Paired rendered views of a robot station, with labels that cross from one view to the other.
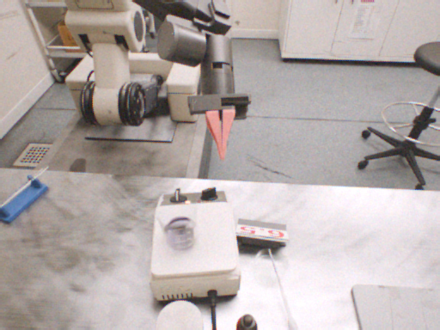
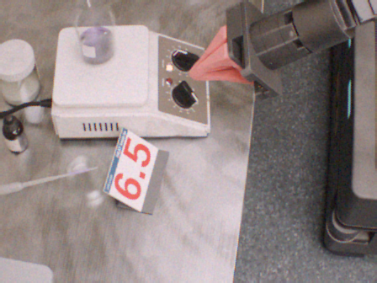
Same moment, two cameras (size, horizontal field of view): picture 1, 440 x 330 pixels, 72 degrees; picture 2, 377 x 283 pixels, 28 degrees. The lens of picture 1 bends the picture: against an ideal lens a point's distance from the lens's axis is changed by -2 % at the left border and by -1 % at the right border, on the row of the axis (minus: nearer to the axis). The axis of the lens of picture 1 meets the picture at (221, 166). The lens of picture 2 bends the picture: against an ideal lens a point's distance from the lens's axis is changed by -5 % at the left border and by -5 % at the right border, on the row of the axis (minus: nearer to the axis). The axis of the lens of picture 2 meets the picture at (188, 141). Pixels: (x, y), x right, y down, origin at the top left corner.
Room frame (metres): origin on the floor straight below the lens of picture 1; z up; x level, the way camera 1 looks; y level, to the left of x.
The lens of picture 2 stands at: (0.38, -0.50, 1.64)
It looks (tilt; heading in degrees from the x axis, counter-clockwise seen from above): 61 degrees down; 91
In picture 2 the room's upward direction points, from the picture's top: 2 degrees clockwise
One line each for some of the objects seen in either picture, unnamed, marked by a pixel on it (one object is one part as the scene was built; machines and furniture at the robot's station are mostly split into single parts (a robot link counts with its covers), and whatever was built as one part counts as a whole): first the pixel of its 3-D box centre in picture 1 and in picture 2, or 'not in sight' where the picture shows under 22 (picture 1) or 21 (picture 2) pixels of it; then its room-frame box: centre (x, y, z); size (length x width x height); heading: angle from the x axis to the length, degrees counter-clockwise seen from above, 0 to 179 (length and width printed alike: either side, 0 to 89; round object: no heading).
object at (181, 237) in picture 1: (177, 224); (95, 33); (0.25, 0.06, 0.87); 0.06 x 0.05 x 0.08; 105
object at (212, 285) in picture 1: (194, 237); (123, 82); (0.28, 0.04, 0.79); 0.22 x 0.13 x 0.08; 5
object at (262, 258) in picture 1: (271, 265); (87, 177); (0.24, -0.08, 0.76); 0.06 x 0.06 x 0.02
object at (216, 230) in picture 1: (193, 236); (101, 64); (0.25, 0.04, 0.83); 0.12 x 0.12 x 0.01; 5
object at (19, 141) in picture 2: (247, 327); (13, 130); (0.14, -0.03, 0.78); 0.03 x 0.03 x 0.07
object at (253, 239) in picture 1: (261, 229); (136, 171); (0.31, -0.07, 0.77); 0.09 x 0.06 x 0.04; 81
